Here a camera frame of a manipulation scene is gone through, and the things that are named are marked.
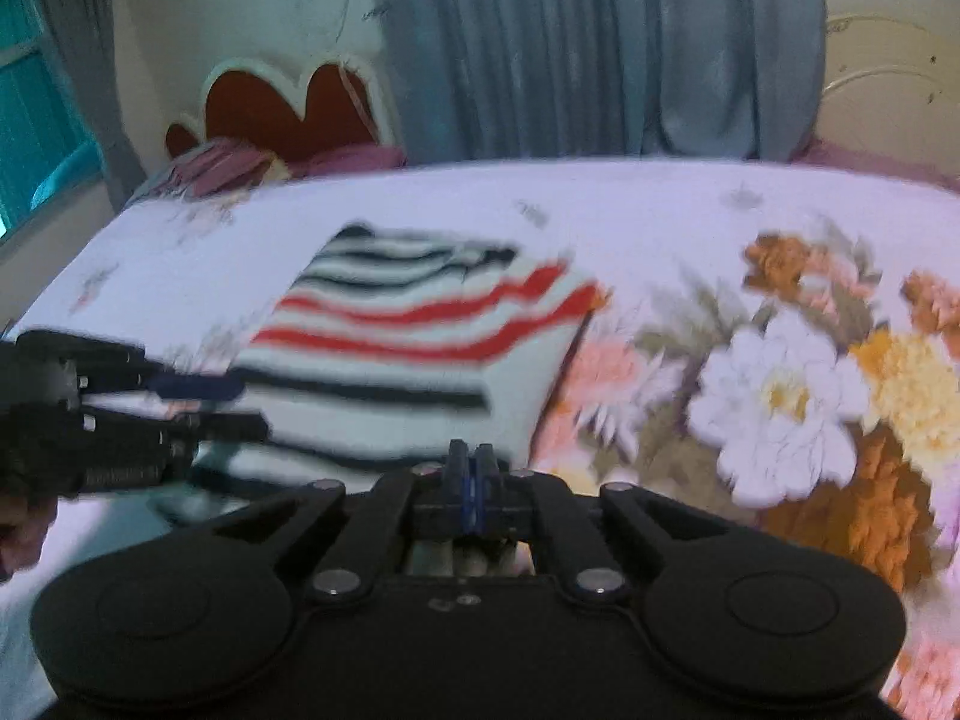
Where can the red heart-shaped headboard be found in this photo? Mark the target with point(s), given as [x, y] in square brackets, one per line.
[300, 109]

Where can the white black red striped shirt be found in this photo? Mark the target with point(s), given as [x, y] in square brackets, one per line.
[420, 330]

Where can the narrow grey curtain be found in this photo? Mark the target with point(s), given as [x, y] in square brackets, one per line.
[82, 52]

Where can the wide grey curtain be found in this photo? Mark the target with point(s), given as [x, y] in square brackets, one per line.
[585, 45]

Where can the person's left hand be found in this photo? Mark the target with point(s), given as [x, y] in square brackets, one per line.
[19, 540]

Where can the teal window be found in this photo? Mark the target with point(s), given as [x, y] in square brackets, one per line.
[41, 135]

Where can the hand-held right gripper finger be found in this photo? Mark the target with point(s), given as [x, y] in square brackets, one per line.
[475, 499]
[463, 496]

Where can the plain pink pillow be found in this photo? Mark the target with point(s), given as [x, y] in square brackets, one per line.
[349, 157]

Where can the pink cloth by cream frame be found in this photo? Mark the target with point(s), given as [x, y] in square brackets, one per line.
[847, 157]

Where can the striped pink pillow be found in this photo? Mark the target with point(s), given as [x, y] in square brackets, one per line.
[217, 165]

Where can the cream metal bed frame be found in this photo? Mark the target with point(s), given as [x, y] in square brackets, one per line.
[892, 82]

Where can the floral bedsheet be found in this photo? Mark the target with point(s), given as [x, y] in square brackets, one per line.
[787, 390]

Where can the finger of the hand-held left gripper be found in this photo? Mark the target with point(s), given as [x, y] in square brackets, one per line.
[199, 388]
[225, 427]

